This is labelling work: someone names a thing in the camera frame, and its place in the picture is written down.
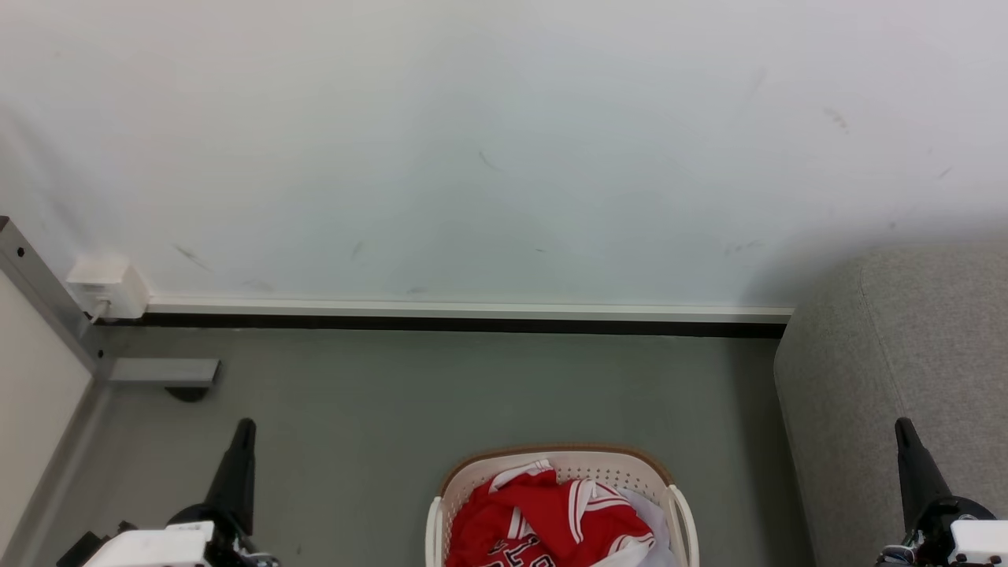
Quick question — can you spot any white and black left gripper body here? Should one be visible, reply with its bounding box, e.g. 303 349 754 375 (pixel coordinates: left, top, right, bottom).
83 504 280 567

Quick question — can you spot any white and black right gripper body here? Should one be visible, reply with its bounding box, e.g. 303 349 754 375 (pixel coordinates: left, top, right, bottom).
876 496 1008 567

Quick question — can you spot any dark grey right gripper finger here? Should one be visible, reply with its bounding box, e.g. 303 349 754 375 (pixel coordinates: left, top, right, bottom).
895 417 928 530
905 418 958 513

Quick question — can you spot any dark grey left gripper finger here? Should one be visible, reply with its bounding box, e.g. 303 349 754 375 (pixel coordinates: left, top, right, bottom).
239 419 258 538
206 419 250 527

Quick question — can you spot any white perforated laundry basket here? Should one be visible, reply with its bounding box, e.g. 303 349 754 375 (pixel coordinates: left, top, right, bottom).
425 443 700 567

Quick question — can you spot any grey fabric sofa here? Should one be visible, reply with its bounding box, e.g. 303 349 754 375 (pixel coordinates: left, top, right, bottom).
774 240 1008 567

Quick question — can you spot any beige partition panel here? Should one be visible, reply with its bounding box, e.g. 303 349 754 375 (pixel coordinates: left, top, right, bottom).
0 272 94 548

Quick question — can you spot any white garment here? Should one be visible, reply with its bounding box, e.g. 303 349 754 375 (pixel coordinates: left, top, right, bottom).
591 488 680 567

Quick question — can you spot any white and black baseboard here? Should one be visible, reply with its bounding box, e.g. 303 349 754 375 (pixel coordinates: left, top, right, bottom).
118 296 795 339

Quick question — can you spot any red and white jersey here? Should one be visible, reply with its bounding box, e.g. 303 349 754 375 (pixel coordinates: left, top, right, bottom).
446 461 656 567

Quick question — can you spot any white wall outlet box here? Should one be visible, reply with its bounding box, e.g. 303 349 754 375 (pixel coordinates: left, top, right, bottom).
66 255 150 320

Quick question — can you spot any grey metal frame post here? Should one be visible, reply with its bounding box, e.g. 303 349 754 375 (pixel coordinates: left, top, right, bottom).
0 216 108 380

